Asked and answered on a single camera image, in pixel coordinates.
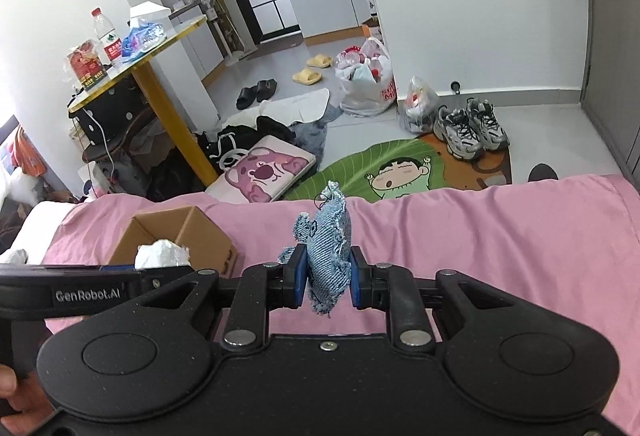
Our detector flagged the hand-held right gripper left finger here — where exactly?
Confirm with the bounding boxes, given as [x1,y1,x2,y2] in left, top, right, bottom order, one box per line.
[134,243,308,351]

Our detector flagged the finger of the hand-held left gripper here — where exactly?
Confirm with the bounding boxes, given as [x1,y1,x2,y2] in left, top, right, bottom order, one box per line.
[99,265,197,293]

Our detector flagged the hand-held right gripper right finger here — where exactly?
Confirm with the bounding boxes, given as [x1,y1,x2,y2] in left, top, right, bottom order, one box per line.
[349,246,507,349]

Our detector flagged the blue denim stuffed toy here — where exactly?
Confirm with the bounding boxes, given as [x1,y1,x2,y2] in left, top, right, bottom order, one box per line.
[277,181,354,317]

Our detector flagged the brown cardboard box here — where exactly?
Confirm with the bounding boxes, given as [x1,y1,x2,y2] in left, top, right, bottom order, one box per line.
[107,205,240,278]

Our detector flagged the person's left hand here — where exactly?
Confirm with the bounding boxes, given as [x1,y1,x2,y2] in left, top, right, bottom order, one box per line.
[0,364,57,436]

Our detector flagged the white crumpled plastic wrap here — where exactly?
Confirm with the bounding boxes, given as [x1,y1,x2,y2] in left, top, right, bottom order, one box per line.
[133,239,194,270]

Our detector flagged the white bedding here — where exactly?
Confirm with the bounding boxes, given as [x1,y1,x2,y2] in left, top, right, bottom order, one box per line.
[0,165,76,267]

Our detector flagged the green cartoon leaf floor mat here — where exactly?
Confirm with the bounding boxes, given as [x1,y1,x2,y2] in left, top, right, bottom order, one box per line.
[284,135,514,203]

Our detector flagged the pink bear cushion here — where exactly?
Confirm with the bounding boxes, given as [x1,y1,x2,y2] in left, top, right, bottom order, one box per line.
[207,134,317,205]

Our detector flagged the white printed package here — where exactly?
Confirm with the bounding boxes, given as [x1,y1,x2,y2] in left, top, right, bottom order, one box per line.
[79,163,121,198]

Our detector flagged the pink bed sheet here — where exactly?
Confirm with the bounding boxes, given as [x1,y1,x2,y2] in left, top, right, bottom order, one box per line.
[42,173,640,423]

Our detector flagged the orange cloth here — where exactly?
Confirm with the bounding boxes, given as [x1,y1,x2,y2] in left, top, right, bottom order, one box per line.
[9,125,49,178]

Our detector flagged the wooden chair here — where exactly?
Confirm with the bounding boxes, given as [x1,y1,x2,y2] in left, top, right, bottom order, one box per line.
[81,108,167,158]

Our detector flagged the black clothes pile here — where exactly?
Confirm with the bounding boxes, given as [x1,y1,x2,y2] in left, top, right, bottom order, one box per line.
[197,115,296,175]

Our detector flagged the black polka dot bag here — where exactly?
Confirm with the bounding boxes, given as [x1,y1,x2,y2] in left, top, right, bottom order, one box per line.
[69,80,151,150]

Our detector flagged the white towel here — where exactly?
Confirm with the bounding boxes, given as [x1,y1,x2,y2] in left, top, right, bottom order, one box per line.
[259,88,331,125]

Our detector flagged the grey white sneaker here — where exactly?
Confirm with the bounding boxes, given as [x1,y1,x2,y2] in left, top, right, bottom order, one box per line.
[432,105,486,161]
[464,98,511,152]

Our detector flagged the small clear plastic bag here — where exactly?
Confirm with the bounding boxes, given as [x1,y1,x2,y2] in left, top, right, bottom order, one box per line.
[397,75,441,135]

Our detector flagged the black slipper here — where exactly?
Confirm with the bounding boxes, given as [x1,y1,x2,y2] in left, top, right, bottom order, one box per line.
[235,85,261,111]
[254,78,279,101]

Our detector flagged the large white plastic bag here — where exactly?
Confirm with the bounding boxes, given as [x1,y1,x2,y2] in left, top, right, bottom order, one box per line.
[333,35,396,117]

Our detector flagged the dark round object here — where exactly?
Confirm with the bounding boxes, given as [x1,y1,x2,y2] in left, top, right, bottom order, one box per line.
[528,163,560,182]

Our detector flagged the white table with yellow legs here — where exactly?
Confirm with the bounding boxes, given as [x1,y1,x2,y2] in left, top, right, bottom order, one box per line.
[67,14,221,192]

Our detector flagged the red snack bag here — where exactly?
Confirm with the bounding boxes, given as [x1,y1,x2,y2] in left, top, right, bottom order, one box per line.
[63,39,109,91]

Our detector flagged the blue plastic packets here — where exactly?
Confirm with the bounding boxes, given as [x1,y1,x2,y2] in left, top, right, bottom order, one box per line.
[121,20,166,62]

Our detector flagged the clear water bottle red cap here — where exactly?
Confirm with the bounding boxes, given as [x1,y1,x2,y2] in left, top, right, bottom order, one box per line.
[89,7,124,67]

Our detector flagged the small orange box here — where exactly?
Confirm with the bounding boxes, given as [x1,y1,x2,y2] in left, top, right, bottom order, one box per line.
[360,15,384,40]

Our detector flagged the white tissue box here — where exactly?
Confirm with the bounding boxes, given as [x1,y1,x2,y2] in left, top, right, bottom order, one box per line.
[128,1,171,30]

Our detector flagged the white standing fan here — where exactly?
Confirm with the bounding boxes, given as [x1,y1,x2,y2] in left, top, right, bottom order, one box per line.
[187,0,257,67]

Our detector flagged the grey wardrobe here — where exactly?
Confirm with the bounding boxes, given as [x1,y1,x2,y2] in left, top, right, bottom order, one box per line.
[581,0,640,189]

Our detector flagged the white cable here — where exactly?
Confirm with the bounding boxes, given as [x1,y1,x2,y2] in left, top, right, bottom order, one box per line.
[82,110,119,183]

